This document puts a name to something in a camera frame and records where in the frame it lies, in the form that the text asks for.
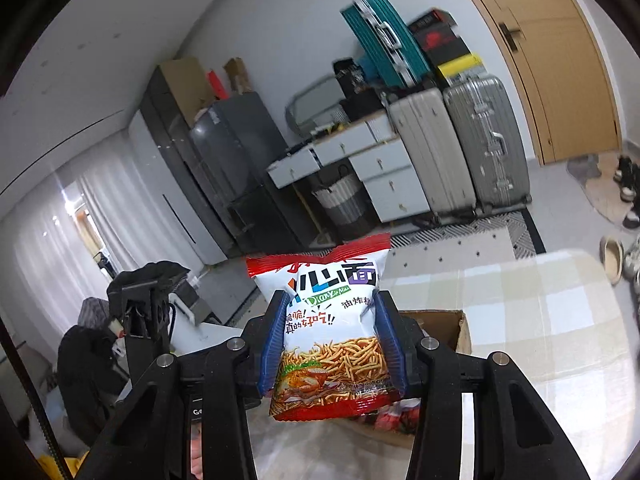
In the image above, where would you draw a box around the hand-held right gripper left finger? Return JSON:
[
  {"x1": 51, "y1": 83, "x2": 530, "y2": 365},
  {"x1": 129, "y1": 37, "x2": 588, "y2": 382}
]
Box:
[{"x1": 75, "y1": 290, "x2": 296, "y2": 480}]

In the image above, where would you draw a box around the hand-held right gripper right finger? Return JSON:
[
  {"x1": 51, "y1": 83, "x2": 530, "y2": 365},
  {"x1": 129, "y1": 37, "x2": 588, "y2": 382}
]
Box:
[{"x1": 372, "y1": 290, "x2": 592, "y2": 480}]

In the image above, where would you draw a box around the brown cardboard box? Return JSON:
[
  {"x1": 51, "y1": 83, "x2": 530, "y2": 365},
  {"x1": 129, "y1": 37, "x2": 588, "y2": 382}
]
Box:
[{"x1": 345, "y1": 309, "x2": 474, "y2": 450}]

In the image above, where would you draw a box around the white noodle snack packet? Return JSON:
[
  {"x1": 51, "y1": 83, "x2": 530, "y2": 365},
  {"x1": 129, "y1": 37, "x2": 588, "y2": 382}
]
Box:
[{"x1": 244, "y1": 232, "x2": 402, "y2": 424}]

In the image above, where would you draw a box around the black backpack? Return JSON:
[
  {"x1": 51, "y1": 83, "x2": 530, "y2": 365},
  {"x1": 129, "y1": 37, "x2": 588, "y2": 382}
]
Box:
[{"x1": 56, "y1": 324, "x2": 137, "y2": 447}]

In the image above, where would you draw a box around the white curtain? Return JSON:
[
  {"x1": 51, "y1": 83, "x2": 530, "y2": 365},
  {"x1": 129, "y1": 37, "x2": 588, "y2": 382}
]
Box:
[{"x1": 0, "y1": 157, "x2": 128, "y2": 366}]

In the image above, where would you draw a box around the patterned rug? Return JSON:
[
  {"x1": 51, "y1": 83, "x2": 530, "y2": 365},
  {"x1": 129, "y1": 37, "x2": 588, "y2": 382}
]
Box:
[{"x1": 319, "y1": 207, "x2": 549, "y2": 262}]

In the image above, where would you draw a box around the woven laundry basket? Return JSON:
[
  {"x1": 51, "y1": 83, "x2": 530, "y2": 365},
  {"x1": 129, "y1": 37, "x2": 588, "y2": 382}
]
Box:
[{"x1": 310, "y1": 162, "x2": 374, "y2": 239}]

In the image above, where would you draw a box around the white drawer desk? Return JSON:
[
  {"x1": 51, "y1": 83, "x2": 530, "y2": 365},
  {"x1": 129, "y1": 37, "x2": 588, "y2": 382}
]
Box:
[{"x1": 266, "y1": 109, "x2": 432, "y2": 224}]

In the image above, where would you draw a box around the dark glass cabinet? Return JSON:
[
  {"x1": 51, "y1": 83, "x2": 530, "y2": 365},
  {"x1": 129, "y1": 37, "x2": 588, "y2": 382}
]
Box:
[{"x1": 139, "y1": 64, "x2": 242, "y2": 257}]

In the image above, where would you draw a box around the grey refrigerator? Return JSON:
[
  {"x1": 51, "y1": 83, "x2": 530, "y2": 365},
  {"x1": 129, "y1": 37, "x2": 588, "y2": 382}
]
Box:
[{"x1": 188, "y1": 92, "x2": 322, "y2": 252}]

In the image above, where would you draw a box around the beige suitcase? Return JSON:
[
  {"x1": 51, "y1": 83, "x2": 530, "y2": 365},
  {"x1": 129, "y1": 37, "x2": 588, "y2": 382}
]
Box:
[{"x1": 387, "y1": 87, "x2": 477, "y2": 224}]

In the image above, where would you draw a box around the flat cardboard carton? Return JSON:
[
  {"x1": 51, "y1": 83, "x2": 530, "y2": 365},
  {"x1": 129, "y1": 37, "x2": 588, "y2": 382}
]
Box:
[{"x1": 158, "y1": 57, "x2": 217, "y2": 127}]

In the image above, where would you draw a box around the silver suitcase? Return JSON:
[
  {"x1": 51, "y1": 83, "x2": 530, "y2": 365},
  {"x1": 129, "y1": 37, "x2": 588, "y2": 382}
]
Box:
[{"x1": 442, "y1": 74, "x2": 531, "y2": 214}]

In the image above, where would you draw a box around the red bag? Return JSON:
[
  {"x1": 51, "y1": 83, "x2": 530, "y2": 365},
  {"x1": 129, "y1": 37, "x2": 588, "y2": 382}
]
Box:
[{"x1": 206, "y1": 68, "x2": 231, "y2": 102}]

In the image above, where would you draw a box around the black storage bag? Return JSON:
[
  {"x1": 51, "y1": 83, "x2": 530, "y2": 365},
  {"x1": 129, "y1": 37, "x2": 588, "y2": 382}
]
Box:
[{"x1": 339, "y1": 92, "x2": 387, "y2": 121}]

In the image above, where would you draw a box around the brown paper bag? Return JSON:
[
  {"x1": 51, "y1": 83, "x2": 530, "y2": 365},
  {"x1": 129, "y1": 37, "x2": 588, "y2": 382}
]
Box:
[{"x1": 223, "y1": 57, "x2": 256, "y2": 97}]

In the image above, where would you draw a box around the oval mirror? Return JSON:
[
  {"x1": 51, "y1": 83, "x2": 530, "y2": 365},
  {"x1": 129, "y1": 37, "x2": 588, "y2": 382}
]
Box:
[{"x1": 284, "y1": 74, "x2": 352, "y2": 137}]

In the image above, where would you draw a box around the grey door mat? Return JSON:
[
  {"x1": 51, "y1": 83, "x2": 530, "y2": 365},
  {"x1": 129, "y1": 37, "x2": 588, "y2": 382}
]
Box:
[{"x1": 566, "y1": 152, "x2": 640, "y2": 224}]

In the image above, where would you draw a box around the black printed bag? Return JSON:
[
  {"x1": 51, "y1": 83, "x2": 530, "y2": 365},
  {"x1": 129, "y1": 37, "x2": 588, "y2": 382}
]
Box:
[{"x1": 333, "y1": 58, "x2": 371, "y2": 99}]

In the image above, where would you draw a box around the pile of loose shoes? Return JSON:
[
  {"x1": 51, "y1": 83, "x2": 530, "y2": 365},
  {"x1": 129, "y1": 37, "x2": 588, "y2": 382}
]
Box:
[{"x1": 599, "y1": 153, "x2": 640, "y2": 322}]

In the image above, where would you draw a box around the yellow black box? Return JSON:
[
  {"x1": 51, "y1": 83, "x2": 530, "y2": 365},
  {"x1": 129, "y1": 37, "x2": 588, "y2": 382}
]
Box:
[{"x1": 437, "y1": 53, "x2": 486, "y2": 79}]

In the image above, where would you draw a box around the teal suitcase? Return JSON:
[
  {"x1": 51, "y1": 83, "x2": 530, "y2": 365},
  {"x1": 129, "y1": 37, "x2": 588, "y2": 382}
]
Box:
[{"x1": 340, "y1": 0, "x2": 432, "y2": 89}]

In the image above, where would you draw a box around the black shoe box red logo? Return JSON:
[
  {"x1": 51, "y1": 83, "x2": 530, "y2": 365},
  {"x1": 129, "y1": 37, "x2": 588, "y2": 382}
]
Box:
[{"x1": 417, "y1": 24, "x2": 471, "y2": 61}]

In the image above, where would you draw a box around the wooden door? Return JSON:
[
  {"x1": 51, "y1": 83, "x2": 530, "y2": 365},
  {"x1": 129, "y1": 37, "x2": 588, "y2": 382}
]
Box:
[{"x1": 442, "y1": 0, "x2": 623, "y2": 165}]

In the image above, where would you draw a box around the door handle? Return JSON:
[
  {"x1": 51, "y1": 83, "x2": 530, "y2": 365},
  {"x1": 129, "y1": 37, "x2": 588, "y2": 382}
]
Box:
[{"x1": 497, "y1": 20, "x2": 524, "y2": 51}]

